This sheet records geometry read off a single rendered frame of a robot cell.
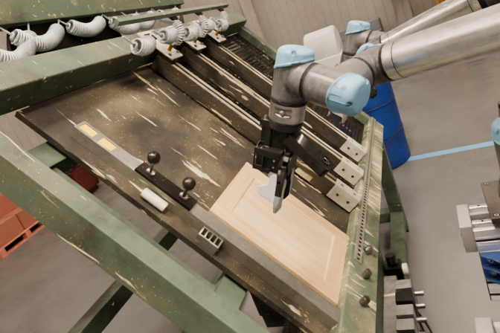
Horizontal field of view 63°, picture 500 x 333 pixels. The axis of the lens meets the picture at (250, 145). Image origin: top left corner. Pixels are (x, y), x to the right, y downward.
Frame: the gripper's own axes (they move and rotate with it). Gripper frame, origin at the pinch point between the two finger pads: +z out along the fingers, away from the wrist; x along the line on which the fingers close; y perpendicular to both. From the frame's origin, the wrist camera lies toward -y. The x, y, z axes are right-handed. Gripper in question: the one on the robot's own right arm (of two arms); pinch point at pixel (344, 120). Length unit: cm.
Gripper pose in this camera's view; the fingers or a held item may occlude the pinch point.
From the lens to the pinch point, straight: 155.7
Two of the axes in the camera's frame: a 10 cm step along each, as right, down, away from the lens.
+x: -3.6, 3.8, -8.5
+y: -9.3, -2.3, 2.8
